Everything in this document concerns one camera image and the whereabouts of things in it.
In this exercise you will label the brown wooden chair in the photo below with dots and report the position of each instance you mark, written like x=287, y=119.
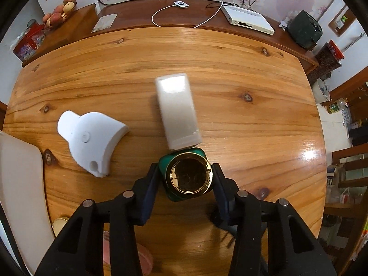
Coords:
x=350, y=178

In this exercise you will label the grey flat card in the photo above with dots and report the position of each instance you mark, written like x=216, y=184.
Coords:
x=105, y=23

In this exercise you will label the green tin with gold rim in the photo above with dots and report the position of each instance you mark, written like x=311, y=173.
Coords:
x=188, y=175

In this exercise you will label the white bucket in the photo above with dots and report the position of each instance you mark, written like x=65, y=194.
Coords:
x=323, y=90

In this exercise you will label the white set-top box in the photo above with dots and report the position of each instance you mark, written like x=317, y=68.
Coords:
x=247, y=20

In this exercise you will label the white curved plastic device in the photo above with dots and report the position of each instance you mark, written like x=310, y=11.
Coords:
x=92, y=138

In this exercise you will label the gold round compact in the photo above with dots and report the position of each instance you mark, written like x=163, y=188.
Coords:
x=60, y=225

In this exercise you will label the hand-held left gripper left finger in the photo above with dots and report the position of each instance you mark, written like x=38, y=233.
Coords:
x=148, y=198

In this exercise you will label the dark green toaster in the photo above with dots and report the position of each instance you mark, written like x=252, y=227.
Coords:
x=304, y=30

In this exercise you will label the cream rectangular box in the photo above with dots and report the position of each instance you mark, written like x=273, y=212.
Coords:
x=178, y=112

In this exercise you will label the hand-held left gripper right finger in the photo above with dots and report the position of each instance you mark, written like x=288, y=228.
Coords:
x=221, y=198

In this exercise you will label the yellow oil bottle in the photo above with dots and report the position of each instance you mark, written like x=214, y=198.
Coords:
x=335, y=107

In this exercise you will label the brown wooden television cabinet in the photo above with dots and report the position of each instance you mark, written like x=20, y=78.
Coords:
x=138, y=15

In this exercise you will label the dark patterned canister red lid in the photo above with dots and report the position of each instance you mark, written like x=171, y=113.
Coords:
x=327, y=59

